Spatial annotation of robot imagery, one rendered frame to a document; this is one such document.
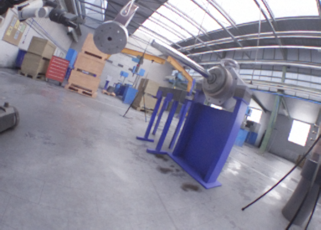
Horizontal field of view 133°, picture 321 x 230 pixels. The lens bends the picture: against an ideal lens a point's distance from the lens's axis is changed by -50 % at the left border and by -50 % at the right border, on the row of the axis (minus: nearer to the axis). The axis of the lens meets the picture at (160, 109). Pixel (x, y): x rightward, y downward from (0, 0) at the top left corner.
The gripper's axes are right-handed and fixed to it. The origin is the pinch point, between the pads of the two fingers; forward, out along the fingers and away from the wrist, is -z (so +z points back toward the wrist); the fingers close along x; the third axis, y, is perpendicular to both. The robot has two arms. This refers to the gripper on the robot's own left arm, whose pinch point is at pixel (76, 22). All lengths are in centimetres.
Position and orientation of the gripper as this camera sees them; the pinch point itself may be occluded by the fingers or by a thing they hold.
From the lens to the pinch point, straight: 88.1
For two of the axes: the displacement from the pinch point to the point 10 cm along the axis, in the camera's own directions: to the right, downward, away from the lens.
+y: -5.8, 5.6, 6.0
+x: -0.3, -7.5, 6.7
